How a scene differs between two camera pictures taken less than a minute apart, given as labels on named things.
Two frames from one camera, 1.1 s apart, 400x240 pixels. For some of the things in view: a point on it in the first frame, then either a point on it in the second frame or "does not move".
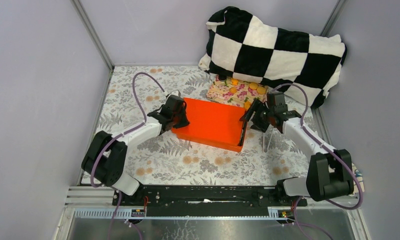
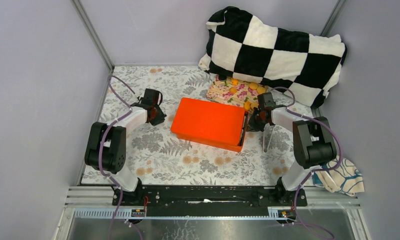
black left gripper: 185,121 to 161,118
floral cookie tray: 233,90 does not move
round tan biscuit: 253,86 does not move
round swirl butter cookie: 233,90 does not move
